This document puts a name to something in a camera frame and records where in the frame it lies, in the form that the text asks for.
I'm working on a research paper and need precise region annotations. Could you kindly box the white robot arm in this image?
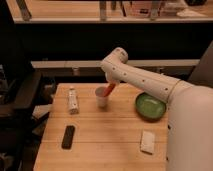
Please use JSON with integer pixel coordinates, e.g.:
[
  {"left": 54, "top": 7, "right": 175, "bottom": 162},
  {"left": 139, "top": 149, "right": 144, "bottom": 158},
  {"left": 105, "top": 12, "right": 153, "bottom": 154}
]
[{"left": 101, "top": 47, "right": 213, "bottom": 171}]

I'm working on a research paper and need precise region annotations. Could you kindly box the white tube bottle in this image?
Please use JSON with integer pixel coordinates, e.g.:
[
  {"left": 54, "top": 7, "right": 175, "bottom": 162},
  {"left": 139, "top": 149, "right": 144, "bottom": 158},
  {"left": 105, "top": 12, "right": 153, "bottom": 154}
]
[{"left": 68, "top": 87, "right": 79, "bottom": 114}]

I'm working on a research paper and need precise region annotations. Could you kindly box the green bowl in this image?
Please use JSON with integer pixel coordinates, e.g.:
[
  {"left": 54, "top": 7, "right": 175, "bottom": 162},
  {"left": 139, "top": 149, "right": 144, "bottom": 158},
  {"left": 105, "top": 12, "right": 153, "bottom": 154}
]
[{"left": 135, "top": 93, "right": 166, "bottom": 121}]

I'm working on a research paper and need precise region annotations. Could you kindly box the black remote control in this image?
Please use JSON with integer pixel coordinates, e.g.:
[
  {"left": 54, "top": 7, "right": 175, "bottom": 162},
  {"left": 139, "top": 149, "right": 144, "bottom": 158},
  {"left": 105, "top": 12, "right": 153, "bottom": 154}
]
[{"left": 61, "top": 125, "right": 75, "bottom": 149}]

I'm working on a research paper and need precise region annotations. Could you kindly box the white folded cloth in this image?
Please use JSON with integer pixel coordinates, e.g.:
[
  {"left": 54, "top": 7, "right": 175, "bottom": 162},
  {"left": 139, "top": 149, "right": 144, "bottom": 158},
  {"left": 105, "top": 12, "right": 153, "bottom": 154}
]
[{"left": 140, "top": 131, "right": 155, "bottom": 154}]

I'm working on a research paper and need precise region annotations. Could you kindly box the black chair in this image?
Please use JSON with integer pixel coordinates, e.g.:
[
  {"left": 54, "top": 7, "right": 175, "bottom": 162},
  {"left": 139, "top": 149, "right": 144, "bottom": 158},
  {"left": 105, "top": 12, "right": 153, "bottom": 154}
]
[{"left": 0, "top": 65, "right": 52, "bottom": 171}]

